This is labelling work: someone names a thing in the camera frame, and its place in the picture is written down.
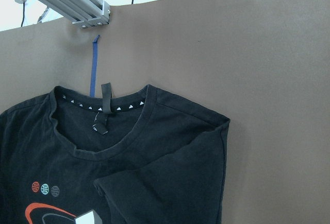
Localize black graphic t-shirt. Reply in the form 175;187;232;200
1;85;230;223

